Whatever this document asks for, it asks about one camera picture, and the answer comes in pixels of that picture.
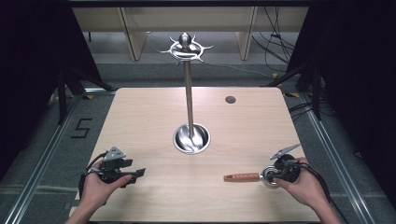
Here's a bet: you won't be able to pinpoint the light wooden shelf unit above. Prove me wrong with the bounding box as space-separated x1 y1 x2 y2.
71 6 310 63

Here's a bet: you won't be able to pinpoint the black hanging cables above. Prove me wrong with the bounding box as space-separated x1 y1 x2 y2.
251 6 297 67

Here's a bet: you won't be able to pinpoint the black curtain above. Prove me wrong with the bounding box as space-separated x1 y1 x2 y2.
285 0 396 202
0 0 105 183

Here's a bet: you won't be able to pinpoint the metal utensil stand with hooks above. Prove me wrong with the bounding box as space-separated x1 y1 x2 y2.
160 31 215 156

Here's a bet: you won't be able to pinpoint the black floor cables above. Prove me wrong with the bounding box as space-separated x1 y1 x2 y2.
287 100 316 121

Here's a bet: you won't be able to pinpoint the metal ladle with brown handle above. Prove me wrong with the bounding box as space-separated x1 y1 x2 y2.
222 164 280 189

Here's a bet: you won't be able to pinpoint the aluminium floor rail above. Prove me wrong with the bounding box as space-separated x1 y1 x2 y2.
2 88 118 224
298 91 379 224

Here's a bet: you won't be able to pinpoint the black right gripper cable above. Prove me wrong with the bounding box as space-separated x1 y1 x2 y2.
292 161 350 224

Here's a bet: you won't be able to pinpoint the person's right hand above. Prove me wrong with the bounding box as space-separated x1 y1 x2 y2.
274 156 325 210

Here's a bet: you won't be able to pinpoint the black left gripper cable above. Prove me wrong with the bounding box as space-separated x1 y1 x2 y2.
78 151 108 201

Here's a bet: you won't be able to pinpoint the thin white floor cable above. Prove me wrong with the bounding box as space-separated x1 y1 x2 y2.
202 61 276 79

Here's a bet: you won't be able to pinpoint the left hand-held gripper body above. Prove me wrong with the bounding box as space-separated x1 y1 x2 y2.
98 146 134 185

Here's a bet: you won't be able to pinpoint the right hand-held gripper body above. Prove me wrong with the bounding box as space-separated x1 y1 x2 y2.
269 143 302 184

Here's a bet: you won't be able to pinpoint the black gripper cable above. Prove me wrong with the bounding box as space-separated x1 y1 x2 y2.
292 161 350 224
78 151 108 201

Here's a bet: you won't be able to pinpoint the black metal stand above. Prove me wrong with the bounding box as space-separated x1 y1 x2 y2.
261 54 324 121
55 65 117 126

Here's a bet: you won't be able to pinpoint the person's left hand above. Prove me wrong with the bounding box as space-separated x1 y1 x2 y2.
78 160 134 210

